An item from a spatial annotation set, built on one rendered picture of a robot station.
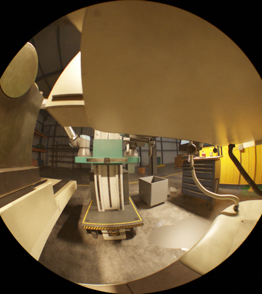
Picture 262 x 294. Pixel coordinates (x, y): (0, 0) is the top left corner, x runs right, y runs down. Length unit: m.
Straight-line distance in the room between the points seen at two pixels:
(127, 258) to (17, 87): 1.27
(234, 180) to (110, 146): 2.95
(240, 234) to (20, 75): 0.92
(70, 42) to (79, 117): 7.56
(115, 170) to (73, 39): 7.66
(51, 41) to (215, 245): 8.59
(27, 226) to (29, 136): 0.23
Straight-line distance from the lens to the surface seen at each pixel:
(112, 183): 1.13
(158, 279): 0.43
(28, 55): 0.31
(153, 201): 1.80
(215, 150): 0.59
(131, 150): 0.89
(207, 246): 0.56
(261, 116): 0.16
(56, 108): 0.17
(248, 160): 2.81
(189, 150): 0.29
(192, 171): 0.94
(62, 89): 0.18
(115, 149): 1.01
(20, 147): 0.29
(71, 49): 7.86
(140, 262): 1.11
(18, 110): 0.28
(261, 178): 2.99
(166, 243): 1.26
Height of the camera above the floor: 1.03
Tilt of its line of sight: 7 degrees up
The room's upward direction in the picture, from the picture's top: 1 degrees counter-clockwise
